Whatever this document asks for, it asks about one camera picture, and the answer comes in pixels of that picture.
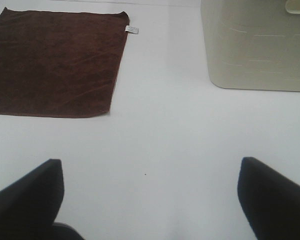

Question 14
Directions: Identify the beige plastic basket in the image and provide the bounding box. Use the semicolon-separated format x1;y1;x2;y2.
200;0;300;92

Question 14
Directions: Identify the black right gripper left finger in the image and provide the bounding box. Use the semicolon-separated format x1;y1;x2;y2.
0;159;82;240

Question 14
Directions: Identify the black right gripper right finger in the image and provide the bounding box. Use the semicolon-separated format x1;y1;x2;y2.
237;157;300;240

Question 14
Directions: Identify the white towel label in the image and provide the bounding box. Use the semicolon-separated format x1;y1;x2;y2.
125;25;139;35

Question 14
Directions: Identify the brown towel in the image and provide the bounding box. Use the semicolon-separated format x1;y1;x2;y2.
0;8;130;118

